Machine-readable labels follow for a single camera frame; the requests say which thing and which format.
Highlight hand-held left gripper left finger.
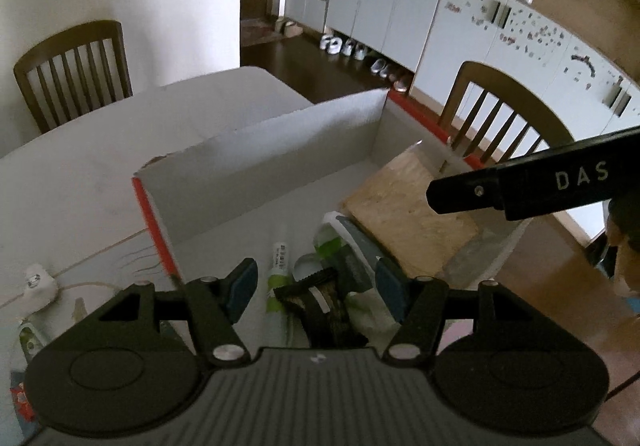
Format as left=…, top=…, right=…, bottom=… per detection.
left=92, top=257, right=258, bottom=368

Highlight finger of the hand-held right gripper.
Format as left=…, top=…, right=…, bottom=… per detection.
left=426, top=170, right=507, bottom=216

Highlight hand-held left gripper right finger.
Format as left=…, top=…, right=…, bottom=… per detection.
left=375, top=257, right=543, bottom=369

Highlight green label plastic bag roll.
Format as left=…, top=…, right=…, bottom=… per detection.
left=265, top=221, right=296, bottom=314

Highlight light wooden board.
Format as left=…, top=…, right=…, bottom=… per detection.
left=340, top=141, right=483, bottom=279

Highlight dark snack packet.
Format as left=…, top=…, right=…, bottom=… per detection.
left=272, top=268, right=371, bottom=349

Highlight red and white shoe box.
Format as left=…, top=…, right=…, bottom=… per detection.
left=131, top=88, right=536, bottom=327

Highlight person's right hand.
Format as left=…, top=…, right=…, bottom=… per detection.
left=597, top=198, right=640, bottom=252

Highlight grey blue flat item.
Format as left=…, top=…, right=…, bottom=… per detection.
left=335, top=216, right=386, bottom=297

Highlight clear plastic bag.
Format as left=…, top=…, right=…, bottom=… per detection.
left=440, top=216, right=533, bottom=292

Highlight green white plastic packet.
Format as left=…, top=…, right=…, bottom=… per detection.
left=312, top=211, right=351, bottom=267

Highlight brown wooden chair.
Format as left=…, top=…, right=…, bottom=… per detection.
left=439, top=61, right=576, bottom=164
left=14, top=20, right=133, bottom=134

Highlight white speckled cabinet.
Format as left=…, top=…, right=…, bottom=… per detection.
left=415, top=0, right=640, bottom=242

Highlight row of shoes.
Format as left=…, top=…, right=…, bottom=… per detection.
left=320, top=33, right=416, bottom=92

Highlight glass turntable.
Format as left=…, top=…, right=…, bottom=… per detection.
left=0, top=228, right=171, bottom=446

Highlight white plain cabinet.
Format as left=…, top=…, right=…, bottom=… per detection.
left=325, top=0, right=448, bottom=77

